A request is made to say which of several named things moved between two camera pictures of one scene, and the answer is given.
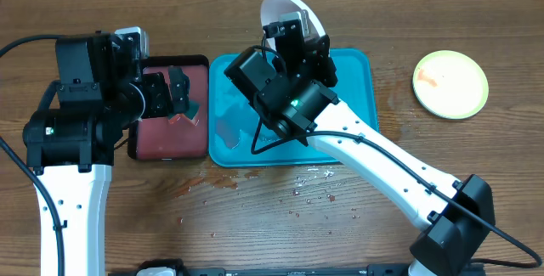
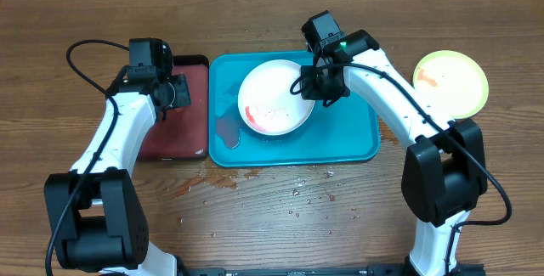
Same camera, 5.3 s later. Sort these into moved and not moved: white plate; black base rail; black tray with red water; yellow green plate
Moved: white plate
Not moved: yellow green plate; black tray with red water; black base rail
